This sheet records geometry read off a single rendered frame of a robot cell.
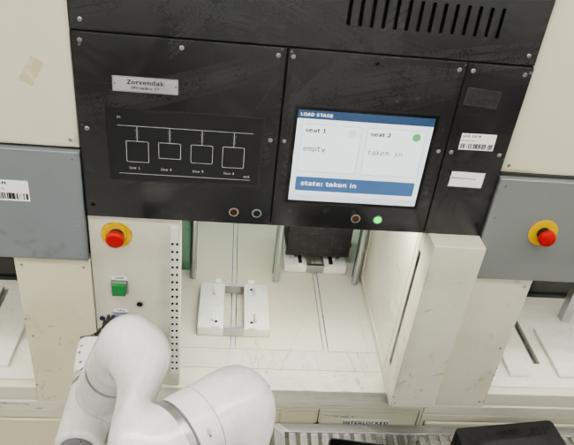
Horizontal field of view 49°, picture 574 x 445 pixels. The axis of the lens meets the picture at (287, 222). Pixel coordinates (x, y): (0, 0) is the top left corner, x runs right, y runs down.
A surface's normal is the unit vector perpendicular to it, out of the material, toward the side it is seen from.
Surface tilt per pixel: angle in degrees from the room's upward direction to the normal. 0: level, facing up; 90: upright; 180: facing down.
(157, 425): 5
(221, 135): 90
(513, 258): 90
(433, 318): 90
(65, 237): 90
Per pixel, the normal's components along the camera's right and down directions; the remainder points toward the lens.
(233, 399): 0.43, -0.52
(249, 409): 0.62, -0.14
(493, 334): 0.06, 0.55
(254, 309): 0.10, -0.83
